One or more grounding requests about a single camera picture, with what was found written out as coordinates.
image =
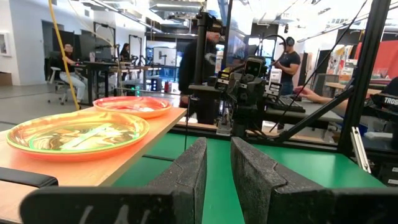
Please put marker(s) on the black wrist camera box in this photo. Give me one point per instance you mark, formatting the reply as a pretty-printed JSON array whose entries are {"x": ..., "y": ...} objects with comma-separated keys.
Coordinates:
[{"x": 253, "y": 67}]

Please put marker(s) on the white office chair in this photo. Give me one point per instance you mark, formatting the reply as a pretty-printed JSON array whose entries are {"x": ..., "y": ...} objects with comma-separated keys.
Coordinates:
[{"x": 53, "y": 73}]

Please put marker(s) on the black office desk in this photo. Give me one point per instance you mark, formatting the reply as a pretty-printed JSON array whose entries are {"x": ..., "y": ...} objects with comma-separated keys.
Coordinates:
[{"x": 96, "y": 64}]

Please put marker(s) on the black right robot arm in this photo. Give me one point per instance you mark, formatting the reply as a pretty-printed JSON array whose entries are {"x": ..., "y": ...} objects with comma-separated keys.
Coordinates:
[{"x": 247, "y": 115}]

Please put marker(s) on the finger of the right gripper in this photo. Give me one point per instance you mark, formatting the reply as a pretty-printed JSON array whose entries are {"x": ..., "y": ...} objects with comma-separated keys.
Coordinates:
[
  {"x": 240, "y": 91},
  {"x": 255, "y": 91}
]

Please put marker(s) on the silver metal bracket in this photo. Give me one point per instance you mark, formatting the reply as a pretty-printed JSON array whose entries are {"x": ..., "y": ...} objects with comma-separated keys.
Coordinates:
[{"x": 360, "y": 149}]

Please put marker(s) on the black computer case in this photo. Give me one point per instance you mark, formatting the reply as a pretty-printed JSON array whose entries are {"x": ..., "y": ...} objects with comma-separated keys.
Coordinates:
[{"x": 205, "y": 102}]

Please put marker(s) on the black labelled robot link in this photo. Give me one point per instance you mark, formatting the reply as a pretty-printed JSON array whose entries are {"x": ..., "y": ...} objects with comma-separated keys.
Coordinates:
[{"x": 385, "y": 101}]

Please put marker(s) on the person's hand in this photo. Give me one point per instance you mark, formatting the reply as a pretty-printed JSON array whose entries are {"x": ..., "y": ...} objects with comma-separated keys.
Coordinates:
[{"x": 303, "y": 92}]

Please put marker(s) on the gray desk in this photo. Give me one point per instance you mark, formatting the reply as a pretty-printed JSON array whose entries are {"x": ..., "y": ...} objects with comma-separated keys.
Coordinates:
[{"x": 311, "y": 115}]

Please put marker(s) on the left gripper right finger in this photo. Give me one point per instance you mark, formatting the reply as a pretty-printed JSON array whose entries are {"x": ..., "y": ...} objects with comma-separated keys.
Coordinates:
[{"x": 255, "y": 180}]

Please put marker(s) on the patterned fabric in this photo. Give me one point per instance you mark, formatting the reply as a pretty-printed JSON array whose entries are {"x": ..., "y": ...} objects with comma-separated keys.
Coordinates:
[{"x": 337, "y": 59}]

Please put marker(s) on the person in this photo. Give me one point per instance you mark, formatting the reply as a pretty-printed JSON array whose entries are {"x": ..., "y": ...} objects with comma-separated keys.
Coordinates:
[
  {"x": 186, "y": 62},
  {"x": 289, "y": 62},
  {"x": 66, "y": 59},
  {"x": 125, "y": 53}
]

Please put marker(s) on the wooden shelf with black legs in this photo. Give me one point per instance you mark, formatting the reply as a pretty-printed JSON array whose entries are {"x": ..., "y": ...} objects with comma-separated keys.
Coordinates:
[{"x": 93, "y": 174}]

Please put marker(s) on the framed wall picture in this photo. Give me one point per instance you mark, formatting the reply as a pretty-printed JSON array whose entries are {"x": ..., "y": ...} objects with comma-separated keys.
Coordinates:
[{"x": 3, "y": 43}]

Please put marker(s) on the cardboard box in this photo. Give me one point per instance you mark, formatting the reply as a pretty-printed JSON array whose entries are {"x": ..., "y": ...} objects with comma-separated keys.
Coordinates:
[{"x": 5, "y": 79}]

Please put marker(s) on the person's forearm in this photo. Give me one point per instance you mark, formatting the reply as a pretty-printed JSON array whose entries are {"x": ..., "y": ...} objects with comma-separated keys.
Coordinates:
[{"x": 329, "y": 102}]

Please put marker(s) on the black computer keyboard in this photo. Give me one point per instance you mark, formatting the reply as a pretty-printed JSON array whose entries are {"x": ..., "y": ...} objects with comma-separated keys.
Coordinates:
[{"x": 286, "y": 105}]

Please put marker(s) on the red board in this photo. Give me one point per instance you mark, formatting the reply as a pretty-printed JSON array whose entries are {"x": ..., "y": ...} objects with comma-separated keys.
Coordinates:
[{"x": 385, "y": 59}]

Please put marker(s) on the translucent green plastic plate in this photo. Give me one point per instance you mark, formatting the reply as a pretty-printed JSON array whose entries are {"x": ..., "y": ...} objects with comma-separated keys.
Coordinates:
[
  {"x": 46, "y": 137},
  {"x": 109, "y": 130}
]

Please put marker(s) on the translucent pink plastic plate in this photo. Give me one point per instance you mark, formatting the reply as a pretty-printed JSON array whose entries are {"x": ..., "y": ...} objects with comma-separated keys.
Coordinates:
[
  {"x": 77, "y": 155},
  {"x": 146, "y": 112}
]

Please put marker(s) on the black vertical pole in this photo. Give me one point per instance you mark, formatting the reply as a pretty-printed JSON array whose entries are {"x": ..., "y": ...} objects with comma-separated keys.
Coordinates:
[{"x": 200, "y": 46}]

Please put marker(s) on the red bottle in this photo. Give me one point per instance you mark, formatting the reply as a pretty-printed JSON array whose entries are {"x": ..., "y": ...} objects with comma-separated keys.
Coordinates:
[{"x": 168, "y": 87}]

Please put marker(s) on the green table mat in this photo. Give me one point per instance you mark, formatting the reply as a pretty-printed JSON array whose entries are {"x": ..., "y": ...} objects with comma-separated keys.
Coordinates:
[{"x": 220, "y": 174}]

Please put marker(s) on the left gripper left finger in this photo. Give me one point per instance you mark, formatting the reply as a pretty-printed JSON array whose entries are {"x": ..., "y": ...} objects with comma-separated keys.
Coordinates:
[{"x": 189, "y": 174}]

